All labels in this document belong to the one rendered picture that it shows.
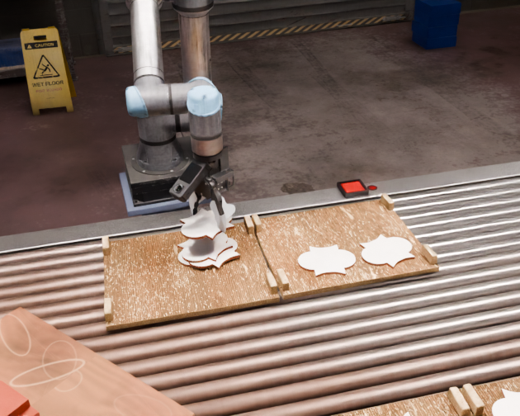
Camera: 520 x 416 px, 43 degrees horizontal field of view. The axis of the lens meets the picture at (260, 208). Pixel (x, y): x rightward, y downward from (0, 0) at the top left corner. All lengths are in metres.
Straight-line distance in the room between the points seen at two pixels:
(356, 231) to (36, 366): 0.91
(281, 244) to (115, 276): 0.44
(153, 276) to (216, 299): 0.19
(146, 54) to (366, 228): 0.75
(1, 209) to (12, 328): 2.63
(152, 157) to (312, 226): 0.58
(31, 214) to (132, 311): 2.41
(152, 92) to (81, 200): 2.40
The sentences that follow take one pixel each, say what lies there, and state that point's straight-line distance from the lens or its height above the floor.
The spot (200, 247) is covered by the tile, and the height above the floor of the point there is 0.96.
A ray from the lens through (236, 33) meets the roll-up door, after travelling 6.52.
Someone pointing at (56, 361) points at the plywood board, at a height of 1.04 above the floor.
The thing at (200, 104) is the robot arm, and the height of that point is 1.37.
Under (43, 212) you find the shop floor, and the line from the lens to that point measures 3.92.
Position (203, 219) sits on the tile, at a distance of 1.69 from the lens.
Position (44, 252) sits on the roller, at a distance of 1.88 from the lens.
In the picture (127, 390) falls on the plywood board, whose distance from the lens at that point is 1.25.
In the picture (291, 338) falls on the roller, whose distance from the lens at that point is 1.50.
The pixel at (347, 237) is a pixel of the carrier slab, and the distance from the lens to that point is 1.78.
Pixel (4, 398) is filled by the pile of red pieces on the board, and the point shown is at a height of 1.21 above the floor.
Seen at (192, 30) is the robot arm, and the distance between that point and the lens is 1.91.
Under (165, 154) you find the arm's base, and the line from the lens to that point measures 2.08.
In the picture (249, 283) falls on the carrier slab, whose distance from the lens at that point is 1.62.
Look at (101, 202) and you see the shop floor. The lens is 3.91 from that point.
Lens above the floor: 1.94
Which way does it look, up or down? 32 degrees down
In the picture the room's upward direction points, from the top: 2 degrees counter-clockwise
